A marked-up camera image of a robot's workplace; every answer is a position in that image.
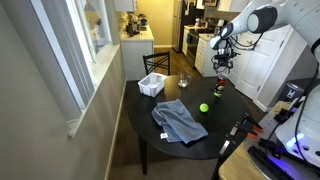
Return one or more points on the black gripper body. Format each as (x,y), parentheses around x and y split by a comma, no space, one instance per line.
(222,56)

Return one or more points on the green tennis ball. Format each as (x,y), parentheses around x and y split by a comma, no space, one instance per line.
(217,94)
(204,107)
(220,88)

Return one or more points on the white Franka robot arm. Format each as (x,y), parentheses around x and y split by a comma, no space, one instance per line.
(300,16)

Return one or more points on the green tennis ball inside can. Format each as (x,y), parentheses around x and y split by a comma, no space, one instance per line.
(217,94)

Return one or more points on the black kitchen stove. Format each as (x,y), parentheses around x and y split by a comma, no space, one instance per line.
(192,41)

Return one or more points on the clear drinking glass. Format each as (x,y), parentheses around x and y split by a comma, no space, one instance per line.
(184,80)

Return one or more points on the stainless steel fridge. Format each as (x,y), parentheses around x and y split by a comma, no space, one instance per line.
(178,25)

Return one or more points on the black metal chair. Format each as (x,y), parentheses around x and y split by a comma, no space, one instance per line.
(157,63)

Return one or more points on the blue cloth towel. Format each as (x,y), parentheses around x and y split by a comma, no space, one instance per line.
(178,121)

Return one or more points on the white plastic basket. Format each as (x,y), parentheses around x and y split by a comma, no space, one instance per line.
(152,84)

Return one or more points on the grey trash can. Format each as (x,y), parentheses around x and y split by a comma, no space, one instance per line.
(293,91)

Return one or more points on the white kitchen counter cabinet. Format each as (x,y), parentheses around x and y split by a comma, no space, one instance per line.
(136,53)

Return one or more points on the black bottle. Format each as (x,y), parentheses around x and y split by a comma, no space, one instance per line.
(130,30)

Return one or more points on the white upper wall cabinet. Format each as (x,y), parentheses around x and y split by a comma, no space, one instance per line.
(125,5)

